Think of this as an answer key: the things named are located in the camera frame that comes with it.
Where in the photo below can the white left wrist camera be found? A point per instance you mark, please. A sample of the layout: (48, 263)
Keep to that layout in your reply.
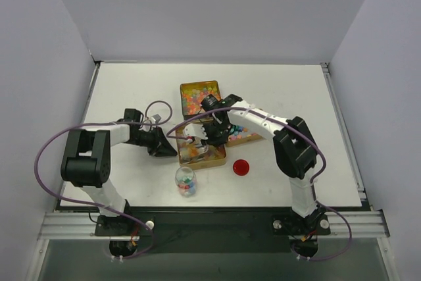
(155, 119)

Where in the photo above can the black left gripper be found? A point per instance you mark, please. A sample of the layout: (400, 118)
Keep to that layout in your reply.
(156, 141)

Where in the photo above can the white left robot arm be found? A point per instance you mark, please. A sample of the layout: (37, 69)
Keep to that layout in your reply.
(86, 161)

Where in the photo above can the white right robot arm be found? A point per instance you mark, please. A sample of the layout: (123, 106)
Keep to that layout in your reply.
(294, 145)

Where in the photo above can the red jar lid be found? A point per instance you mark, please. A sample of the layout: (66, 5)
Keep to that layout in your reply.
(241, 167)

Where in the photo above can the gold tin neon star candies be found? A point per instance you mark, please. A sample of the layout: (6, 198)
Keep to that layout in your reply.
(193, 93)

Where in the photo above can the gold tin popsicle candies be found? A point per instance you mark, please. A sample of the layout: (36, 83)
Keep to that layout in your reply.
(216, 156)

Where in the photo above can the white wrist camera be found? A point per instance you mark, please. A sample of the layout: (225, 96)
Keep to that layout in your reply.
(194, 130)
(155, 119)

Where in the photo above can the gold tin pastel star candies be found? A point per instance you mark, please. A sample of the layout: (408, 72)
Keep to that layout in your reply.
(239, 135)

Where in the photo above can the clear glass jar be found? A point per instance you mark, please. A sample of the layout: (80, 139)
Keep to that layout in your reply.
(186, 182)

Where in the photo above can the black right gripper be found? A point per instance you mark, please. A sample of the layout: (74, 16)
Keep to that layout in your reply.
(212, 133)

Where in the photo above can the aluminium frame rail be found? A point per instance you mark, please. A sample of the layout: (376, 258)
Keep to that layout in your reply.
(76, 226)

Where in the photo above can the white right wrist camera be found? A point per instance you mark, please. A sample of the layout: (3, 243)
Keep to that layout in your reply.
(194, 130)

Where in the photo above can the shiny metal scoop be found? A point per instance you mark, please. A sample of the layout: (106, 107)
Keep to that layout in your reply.
(197, 149)

